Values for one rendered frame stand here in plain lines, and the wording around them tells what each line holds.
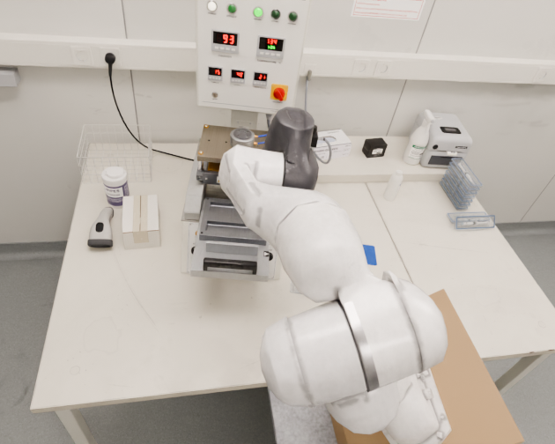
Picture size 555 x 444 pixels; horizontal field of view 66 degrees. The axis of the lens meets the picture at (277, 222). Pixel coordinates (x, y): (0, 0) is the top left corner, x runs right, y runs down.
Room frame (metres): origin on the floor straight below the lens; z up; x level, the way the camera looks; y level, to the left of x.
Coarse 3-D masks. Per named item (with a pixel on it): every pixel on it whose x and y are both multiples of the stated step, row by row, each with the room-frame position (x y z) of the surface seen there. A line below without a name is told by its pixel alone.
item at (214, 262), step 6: (204, 258) 0.73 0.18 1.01; (210, 258) 0.74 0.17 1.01; (216, 258) 0.74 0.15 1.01; (204, 264) 0.72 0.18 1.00; (210, 264) 0.72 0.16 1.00; (216, 264) 0.73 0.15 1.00; (222, 264) 0.73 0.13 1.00; (228, 264) 0.73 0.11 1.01; (234, 264) 0.73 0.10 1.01; (240, 264) 0.74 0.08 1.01; (246, 264) 0.74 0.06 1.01; (252, 264) 0.74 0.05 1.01; (252, 270) 0.75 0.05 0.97
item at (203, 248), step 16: (208, 240) 0.80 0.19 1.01; (208, 256) 0.77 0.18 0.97; (224, 256) 0.78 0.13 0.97; (240, 256) 0.80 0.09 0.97; (256, 256) 0.81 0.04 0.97; (192, 272) 0.72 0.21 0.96; (208, 272) 0.72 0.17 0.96; (224, 272) 0.73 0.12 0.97; (240, 272) 0.74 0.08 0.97; (256, 272) 0.75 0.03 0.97
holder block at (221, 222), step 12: (204, 204) 0.96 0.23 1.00; (216, 204) 0.98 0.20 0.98; (228, 204) 0.98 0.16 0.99; (204, 216) 0.91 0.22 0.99; (216, 216) 0.92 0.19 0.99; (228, 216) 0.93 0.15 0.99; (204, 228) 0.86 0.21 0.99; (216, 228) 0.88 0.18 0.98; (228, 228) 0.89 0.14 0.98; (240, 228) 0.90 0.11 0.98; (216, 240) 0.84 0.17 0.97; (228, 240) 0.84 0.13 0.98; (240, 240) 0.85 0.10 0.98; (252, 240) 0.85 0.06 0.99; (264, 240) 0.85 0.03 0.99
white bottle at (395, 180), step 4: (396, 172) 1.45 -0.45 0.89; (400, 172) 1.45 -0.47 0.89; (392, 176) 1.45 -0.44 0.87; (396, 176) 1.44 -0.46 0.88; (400, 176) 1.44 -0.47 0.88; (392, 180) 1.44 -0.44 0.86; (396, 180) 1.43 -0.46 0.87; (400, 180) 1.43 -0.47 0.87; (388, 184) 1.45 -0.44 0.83; (392, 184) 1.43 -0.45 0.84; (396, 184) 1.43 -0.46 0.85; (400, 184) 1.44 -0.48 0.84; (388, 188) 1.44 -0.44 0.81; (392, 188) 1.43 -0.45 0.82; (396, 188) 1.43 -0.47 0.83; (388, 192) 1.43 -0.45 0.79; (392, 192) 1.43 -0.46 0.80; (396, 192) 1.44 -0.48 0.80; (384, 196) 1.44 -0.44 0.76; (388, 196) 1.43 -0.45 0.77; (392, 196) 1.43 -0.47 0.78; (388, 200) 1.43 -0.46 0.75; (392, 200) 1.43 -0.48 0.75
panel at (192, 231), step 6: (192, 222) 0.94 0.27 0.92; (192, 228) 0.93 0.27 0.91; (192, 234) 0.92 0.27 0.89; (192, 240) 0.91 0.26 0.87; (192, 246) 0.91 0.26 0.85; (270, 246) 0.95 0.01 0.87; (270, 252) 0.94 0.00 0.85; (276, 258) 0.93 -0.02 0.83; (270, 264) 0.92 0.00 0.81; (186, 270) 0.86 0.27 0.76; (270, 270) 0.91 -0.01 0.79; (270, 276) 0.90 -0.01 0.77
